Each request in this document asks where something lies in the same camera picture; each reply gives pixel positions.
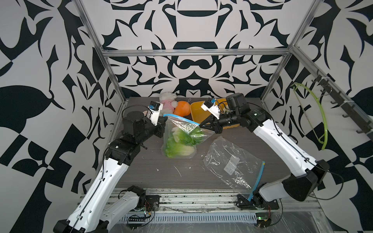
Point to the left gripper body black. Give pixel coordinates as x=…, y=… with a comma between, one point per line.
x=149, y=131

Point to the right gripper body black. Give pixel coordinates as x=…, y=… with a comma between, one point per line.
x=227, y=118

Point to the chinese cabbage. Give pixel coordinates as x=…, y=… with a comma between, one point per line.
x=174, y=149
x=193, y=138

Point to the clear zipper bag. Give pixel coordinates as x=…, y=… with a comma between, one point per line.
x=234, y=166
x=184, y=124

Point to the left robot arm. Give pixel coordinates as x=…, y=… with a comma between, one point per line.
x=91, y=216

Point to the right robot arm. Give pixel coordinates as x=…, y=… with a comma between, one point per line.
x=306, y=173

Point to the yellow plastic tray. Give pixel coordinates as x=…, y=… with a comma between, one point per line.
x=198, y=114

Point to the white teddy bear pink shirt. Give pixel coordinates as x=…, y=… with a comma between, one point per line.
x=169, y=102

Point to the orange plush toy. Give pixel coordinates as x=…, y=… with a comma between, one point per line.
x=182, y=109

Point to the left small circuit board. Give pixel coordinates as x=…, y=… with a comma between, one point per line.
x=135, y=221

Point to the small circuit board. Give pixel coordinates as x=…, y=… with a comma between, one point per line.
x=135, y=221
x=263, y=220

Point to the right small circuit board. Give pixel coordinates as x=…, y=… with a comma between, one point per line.
x=263, y=220

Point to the black hook rack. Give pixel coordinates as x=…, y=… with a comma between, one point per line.
x=349, y=106

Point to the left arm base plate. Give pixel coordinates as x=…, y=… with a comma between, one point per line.
x=148, y=203

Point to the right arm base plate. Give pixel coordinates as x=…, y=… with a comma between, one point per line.
x=255, y=203

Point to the green hoop on wall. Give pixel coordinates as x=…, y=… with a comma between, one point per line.
x=322, y=139

